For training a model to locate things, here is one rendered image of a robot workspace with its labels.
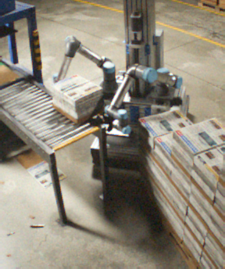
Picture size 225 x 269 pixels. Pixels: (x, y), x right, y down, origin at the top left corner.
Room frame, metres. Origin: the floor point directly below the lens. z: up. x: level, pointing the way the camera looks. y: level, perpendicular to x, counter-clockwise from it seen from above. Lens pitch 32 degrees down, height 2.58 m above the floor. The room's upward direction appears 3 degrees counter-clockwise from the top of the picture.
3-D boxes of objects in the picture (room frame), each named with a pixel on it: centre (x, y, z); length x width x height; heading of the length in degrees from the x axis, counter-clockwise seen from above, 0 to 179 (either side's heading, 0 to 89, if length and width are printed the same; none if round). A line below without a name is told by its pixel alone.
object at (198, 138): (2.13, -0.62, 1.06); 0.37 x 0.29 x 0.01; 110
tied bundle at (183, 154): (2.13, -0.62, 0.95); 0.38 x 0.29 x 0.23; 110
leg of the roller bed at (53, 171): (2.39, 0.48, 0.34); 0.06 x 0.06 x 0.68; 38
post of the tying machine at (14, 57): (4.36, 1.16, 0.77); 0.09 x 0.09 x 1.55; 38
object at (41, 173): (3.08, 0.70, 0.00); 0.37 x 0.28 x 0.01; 38
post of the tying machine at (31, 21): (3.89, 0.79, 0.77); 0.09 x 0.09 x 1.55; 38
